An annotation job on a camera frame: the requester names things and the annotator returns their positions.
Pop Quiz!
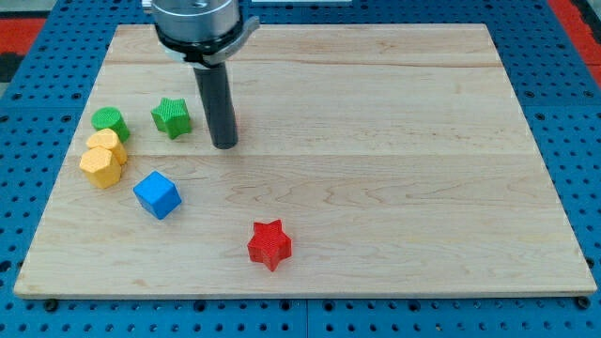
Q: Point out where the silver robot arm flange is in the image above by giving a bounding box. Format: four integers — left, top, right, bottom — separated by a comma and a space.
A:
141, 0, 260, 69

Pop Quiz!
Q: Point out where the wooden board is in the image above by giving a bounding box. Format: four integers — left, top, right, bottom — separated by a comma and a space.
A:
14, 23, 597, 300

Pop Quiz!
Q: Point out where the red star block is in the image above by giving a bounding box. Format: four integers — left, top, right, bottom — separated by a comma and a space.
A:
247, 219, 292, 271

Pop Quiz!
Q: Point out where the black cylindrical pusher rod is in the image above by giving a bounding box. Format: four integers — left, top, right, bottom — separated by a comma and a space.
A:
193, 63, 239, 149

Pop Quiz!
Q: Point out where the green star block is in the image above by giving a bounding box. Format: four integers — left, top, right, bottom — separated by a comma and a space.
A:
151, 98, 192, 140

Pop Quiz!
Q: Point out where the blue cube block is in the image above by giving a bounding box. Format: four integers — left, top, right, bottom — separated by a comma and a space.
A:
133, 171, 182, 220

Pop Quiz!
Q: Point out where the yellow pentagon block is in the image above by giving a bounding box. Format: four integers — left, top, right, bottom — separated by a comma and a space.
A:
85, 129, 128, 165

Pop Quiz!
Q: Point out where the green cylinder block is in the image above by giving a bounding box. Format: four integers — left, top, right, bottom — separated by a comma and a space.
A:
91, 106, 131, 143

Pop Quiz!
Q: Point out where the yellow hexagon block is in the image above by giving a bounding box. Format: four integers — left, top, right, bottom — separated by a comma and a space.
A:
79, 147, 121, 189

